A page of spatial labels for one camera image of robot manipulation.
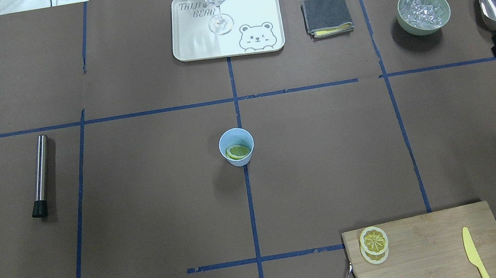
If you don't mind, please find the steel muddler black tip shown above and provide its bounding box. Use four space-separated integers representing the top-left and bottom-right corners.
32 134 49 219

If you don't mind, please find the lemon slice stack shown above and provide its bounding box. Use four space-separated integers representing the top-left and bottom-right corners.
359 226 389 265

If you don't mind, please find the light blue paper cup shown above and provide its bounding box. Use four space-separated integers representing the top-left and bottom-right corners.
219 127 255 167

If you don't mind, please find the green bowl with ice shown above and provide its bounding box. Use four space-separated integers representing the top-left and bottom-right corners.
396 0 451 36

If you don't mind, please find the grey folded cloth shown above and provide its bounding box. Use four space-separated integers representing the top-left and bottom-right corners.
300 0 354 39

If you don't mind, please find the yellow plastic knife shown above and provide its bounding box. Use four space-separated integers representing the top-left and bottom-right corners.
461 226 491 278

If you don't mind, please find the bamboo cutting board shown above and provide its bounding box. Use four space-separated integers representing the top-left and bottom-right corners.
342 201 496 278

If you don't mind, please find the cream bear tray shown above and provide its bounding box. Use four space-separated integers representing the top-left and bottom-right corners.
171 0 286 62

